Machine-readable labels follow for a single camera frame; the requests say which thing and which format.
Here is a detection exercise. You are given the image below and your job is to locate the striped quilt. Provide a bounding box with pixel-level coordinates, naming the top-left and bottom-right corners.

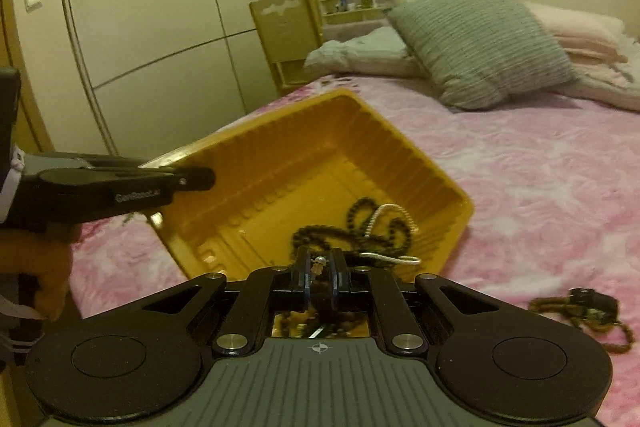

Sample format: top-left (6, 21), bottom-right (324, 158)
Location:
top-left (304, 26), bottom-right (640, 114)

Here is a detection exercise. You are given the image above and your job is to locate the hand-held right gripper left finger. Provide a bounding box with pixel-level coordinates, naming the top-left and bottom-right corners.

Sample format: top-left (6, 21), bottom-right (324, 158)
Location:
top-left (141, 247), bottom-right (314, 358)

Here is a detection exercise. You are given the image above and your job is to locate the white pearl strand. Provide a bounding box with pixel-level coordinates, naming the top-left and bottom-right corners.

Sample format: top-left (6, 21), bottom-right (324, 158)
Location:
top-left (359, 204), bottom-right (423, 269)

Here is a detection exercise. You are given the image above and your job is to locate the dark wooden bead necklace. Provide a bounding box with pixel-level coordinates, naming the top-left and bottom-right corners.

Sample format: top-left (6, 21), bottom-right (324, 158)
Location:
top-left (291, 198), bottom-right (417, 269)

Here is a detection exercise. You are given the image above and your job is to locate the wooden chair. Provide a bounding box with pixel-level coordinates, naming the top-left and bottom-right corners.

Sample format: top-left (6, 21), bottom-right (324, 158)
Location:
top-left (249, 0), bottom-right (325, 97)

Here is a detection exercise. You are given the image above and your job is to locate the yellow plastic tray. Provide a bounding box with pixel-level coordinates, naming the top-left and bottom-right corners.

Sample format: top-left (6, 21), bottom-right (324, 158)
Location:
top-left (137, 88), bottom-right (475, 284)

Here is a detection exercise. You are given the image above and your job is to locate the person's left hand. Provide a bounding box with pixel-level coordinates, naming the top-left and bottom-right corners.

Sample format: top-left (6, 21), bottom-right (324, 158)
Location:
top-left (0, 224), bottom-right (77, 322)

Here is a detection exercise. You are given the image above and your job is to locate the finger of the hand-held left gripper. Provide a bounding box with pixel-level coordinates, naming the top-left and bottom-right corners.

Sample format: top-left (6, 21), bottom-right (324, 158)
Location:
top-left (40, 159), bottom-right (217, 194)

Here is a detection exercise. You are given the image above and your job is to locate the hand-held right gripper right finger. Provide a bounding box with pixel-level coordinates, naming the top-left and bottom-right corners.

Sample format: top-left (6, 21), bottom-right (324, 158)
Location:
top-left (330, 248), bottom-right (502, 357)

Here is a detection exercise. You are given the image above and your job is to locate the pink floral blanket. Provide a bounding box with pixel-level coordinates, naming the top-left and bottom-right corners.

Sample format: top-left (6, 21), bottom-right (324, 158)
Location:
top-left (70, 74), bottom-right (640, 427)

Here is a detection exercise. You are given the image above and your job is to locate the cream wardrobe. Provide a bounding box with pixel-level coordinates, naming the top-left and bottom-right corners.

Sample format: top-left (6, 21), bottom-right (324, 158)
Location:
top-left (10, 0), bottom-right (307, 158)

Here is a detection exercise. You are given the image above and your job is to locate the yellow dressing shelf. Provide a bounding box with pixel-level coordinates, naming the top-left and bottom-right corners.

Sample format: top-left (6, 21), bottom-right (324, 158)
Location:
top-left (312, 0), bottom-right (396, 42)

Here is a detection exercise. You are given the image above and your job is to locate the grey checked cushion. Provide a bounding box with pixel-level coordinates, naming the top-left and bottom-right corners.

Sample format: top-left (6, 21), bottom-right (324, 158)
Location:
top-left (387, 0), bottom-right (584, 113)

